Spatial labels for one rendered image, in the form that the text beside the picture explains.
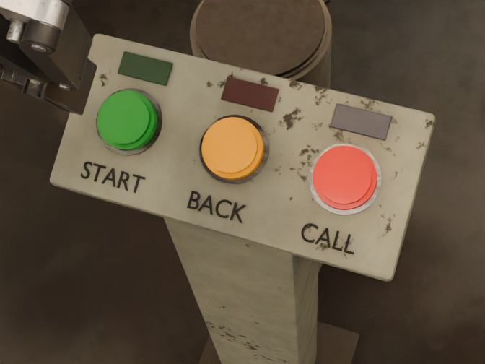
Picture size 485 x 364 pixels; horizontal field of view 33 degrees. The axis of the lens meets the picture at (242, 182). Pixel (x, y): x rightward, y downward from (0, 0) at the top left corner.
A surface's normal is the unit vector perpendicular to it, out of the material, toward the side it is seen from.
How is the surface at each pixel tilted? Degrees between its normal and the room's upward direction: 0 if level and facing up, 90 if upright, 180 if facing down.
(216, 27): 0
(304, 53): 0
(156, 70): 20
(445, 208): 0
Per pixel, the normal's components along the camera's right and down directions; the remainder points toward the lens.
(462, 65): -0.07, -0.45
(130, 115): -0.18, -0.13
